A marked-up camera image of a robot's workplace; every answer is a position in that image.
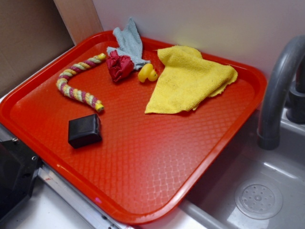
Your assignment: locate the black faucet handle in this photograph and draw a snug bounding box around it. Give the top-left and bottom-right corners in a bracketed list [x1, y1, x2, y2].
[286, 59, 305, 124]

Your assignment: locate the brown cardboard panel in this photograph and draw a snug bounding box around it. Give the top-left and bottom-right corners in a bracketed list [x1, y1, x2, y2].
[0, 0, 74, 96]

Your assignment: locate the grey plastic sink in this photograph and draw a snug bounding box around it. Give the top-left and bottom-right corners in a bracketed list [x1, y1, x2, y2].
[180, 112, 305, 229]

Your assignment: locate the grey blue cloth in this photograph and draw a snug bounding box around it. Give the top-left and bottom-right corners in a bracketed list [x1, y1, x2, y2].
[107, 17, 150, 71]

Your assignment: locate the yellow microfiber cloth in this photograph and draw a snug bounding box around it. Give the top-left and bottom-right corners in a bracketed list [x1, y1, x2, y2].
[145, 45, 238, 114]

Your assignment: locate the grey toy faucet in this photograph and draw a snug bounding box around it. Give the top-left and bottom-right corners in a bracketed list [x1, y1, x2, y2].
[257, 35, 305, 150]

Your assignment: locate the black rectangular box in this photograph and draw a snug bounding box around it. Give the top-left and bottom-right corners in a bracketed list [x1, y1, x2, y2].
[68, 114, 102, 148]

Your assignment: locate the twisted rope toy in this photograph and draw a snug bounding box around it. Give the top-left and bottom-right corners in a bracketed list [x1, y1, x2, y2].
[56, 53, 106, 113]

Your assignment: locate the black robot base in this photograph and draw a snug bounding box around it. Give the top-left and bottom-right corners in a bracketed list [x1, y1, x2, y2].
[0, 137, 41, 224]

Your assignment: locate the yellow rubber duck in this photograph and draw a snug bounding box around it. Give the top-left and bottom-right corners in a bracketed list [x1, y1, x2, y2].
[138, 63, 159, 83]

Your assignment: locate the red plastic tray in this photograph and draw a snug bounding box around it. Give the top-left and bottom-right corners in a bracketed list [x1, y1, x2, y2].
[0, 31, 266, 225]

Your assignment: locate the crumpled red fabric piece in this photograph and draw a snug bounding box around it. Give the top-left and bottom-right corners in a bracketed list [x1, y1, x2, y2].
[106, 50, 134, 82]

